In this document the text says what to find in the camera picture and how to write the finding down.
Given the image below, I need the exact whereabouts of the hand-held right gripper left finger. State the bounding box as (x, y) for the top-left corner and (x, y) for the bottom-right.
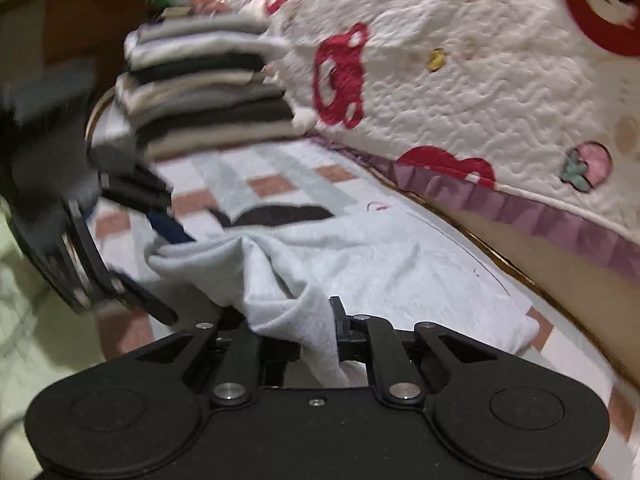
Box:
(135, 309), (305, 407)

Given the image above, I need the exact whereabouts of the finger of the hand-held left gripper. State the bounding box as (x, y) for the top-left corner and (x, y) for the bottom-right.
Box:
(92, 145), (198, 247)
(107, 269), (180, 326)

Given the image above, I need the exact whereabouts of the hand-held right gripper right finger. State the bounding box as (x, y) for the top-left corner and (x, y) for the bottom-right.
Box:
(328, 296), (496, 407)

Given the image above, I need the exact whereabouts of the light grey t-shirt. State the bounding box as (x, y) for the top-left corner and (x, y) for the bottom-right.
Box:
(145, 204), (541, 391)

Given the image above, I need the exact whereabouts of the stack of folded clothes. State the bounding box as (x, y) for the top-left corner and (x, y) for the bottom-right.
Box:
(115, 10), (318, 161)

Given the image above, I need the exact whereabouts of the striped bed sheet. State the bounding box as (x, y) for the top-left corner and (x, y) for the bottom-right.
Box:
(85, 100), (640, 480)

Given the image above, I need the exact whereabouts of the light green printed t-shirt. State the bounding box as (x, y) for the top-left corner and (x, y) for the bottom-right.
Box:
(0, 210), (108, 466)

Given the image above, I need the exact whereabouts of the brown wooden dresser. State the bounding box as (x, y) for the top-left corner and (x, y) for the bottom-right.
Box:
(0, 0), (171, 126)

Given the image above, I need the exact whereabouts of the white quilt with red bears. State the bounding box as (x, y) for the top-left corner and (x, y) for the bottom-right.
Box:
(235, 0), (640, 291)

